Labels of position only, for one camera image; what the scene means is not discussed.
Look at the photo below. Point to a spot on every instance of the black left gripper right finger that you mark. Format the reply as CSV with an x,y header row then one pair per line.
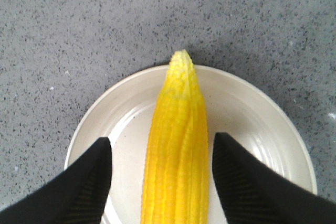
x,y
251,192

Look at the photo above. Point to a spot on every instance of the beige round plate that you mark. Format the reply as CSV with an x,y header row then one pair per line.
x,y
124,113

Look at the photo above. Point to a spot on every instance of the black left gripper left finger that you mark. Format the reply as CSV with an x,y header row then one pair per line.
x,y
77,195

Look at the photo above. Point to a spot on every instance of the yellow corn cob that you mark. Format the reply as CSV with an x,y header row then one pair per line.
x,y
176,173

